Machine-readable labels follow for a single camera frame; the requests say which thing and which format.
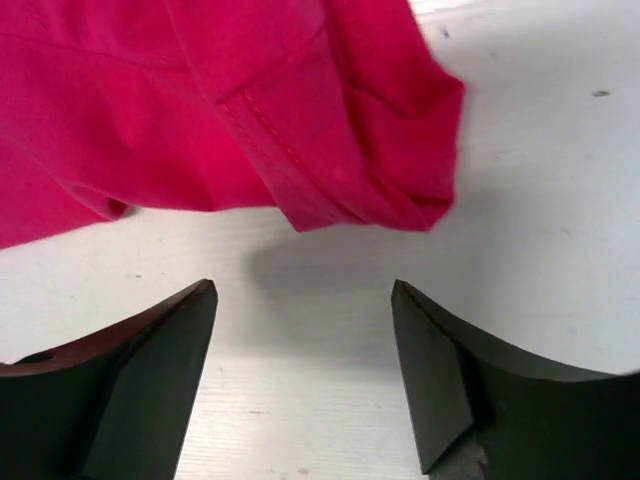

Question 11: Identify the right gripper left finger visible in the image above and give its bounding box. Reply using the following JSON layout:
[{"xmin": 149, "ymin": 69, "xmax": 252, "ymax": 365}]
[{"xmin": 1, "ymin": 280, "xmax": 218, "ymax": 479}]

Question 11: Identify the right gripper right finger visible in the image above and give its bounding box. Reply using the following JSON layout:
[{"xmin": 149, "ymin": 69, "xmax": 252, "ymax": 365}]
[{"xmin": 391, "ymin": 281, "xmax": 639, "ymax": 479}]

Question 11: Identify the crimson red t shirt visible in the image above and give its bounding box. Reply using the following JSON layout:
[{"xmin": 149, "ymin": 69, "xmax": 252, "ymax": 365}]
[{"xmin": 1, "ymin": 1, "xmax": 464, "ymax": 247}]

